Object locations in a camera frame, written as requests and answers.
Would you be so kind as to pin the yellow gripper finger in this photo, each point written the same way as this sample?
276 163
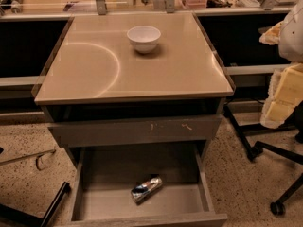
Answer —
285 93
270 35

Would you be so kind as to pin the crushed redbull can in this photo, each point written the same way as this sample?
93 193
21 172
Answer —
146 189

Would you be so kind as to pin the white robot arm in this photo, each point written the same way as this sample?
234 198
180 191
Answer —
290 45

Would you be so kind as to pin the grey drawer cabinet with counter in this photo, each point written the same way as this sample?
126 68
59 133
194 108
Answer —
95 74

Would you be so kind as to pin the open middle drawer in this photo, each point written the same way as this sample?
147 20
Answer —
106 176

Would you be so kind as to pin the closed top drawer front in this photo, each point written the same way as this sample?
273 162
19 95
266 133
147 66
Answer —
135 131

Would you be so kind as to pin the black office chair base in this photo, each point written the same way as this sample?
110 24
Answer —
282 163

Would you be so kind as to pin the white ceramic bowl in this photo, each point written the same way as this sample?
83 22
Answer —
144 39

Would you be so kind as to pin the metal rod on floor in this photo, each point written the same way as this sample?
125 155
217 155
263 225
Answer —
40 160

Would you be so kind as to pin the black stand leg left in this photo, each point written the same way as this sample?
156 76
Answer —
14 215

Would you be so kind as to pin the black table frame leg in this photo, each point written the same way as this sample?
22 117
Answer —
249 130

